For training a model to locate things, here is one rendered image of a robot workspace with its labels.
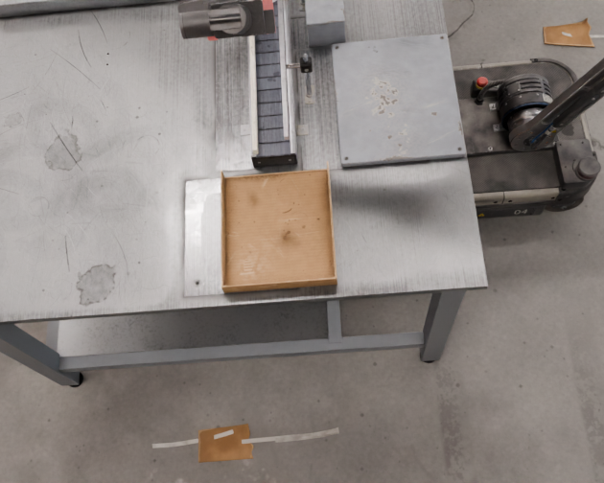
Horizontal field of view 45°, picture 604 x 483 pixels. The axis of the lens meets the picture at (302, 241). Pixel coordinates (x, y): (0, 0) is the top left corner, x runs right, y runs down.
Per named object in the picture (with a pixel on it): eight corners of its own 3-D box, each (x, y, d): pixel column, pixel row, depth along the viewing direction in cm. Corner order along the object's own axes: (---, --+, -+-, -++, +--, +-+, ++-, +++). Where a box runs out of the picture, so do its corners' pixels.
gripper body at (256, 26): (212, 6, 146) (205, 4, 139) (262, -1, 145) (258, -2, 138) (216, 38, 147) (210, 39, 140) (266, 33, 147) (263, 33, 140)
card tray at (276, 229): (223, 177, 178) (220, 170, 174) (329, 169, 177) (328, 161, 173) (223, 292, 166) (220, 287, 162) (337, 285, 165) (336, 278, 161)
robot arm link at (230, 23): (247, 33, 134) (243, 0, 133) (211, 36, 134) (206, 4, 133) (251, 33, 141) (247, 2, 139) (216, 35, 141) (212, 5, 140)
